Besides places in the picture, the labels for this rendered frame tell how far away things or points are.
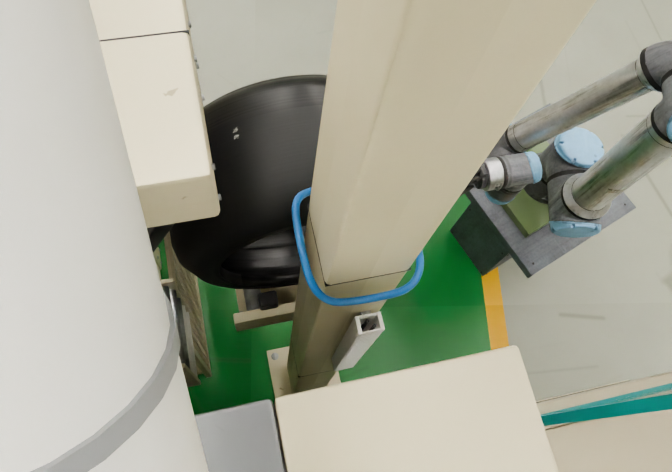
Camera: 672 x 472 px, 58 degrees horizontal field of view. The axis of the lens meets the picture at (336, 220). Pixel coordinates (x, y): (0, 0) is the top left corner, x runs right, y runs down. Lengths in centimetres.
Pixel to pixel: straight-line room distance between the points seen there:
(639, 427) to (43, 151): 136
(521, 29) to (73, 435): 34
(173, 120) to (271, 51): 231
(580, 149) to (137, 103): 149
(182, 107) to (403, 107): 46
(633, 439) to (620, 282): 166
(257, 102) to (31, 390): 106
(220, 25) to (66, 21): 307
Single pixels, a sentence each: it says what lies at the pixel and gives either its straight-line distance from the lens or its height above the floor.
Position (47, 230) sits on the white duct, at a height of 236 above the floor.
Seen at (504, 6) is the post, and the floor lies 223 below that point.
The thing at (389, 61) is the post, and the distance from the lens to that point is 41.
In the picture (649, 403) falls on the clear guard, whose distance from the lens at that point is 94.
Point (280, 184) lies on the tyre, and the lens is 114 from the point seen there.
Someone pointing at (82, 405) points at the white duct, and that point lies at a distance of 20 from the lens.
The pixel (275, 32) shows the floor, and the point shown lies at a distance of 321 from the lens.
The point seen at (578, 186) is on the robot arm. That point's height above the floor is 97.
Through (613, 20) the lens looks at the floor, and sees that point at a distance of 378.
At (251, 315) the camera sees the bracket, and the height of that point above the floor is 95.
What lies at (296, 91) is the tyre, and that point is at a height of 149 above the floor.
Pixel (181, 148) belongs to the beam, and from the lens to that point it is 83.
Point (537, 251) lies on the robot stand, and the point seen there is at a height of 60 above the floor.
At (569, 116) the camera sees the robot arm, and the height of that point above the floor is 117.
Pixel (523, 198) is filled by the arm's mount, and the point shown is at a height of 64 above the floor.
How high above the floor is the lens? 251
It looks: 68 degrees down
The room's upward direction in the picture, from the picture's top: 14 degrees clockwise
